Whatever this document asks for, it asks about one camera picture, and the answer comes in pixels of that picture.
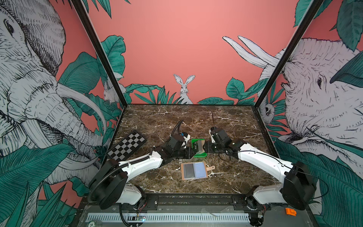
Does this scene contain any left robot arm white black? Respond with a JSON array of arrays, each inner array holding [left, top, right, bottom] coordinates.
[[87, 132, 195, 210]]

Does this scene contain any tan leather card holder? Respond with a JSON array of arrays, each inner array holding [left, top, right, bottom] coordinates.
[[181, 162, 215, 181]]

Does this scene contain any black mounting rail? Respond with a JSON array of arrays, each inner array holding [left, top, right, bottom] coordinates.
[[90, 194, 292, 213]]

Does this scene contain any white slotted cable duct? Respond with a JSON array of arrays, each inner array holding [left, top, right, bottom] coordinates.
[[85, 213, 250, 223]]

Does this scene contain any small green circuit board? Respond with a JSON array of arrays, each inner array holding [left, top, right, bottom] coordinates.
[[136, 216, 146, 222]]

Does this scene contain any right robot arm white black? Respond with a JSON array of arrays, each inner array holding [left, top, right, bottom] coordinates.
[[203, 127, 316, 210]]

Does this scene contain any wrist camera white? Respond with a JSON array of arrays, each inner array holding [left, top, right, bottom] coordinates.
[[209, 127, 216, 143], [180, 132, 191, 148]]

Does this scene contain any stack of credit cards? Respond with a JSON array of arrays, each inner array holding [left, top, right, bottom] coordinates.
[[196, 140, 205, 154]]

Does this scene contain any checkerboard calibration plate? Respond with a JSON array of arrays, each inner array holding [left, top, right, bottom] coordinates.
[[107, 130, 147, 162]]

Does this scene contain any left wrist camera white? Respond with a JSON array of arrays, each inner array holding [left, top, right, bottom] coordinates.
[[180, 132, 191, 148]]

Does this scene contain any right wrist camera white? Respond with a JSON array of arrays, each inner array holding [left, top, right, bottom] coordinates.
[[209, 127, 216, 143]]

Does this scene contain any green plastic tray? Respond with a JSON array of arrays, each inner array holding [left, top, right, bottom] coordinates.
[[191, 139, 207, 158]]

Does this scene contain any orange connector block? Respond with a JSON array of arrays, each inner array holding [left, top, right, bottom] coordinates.
[[285, 208, 297, 217]]

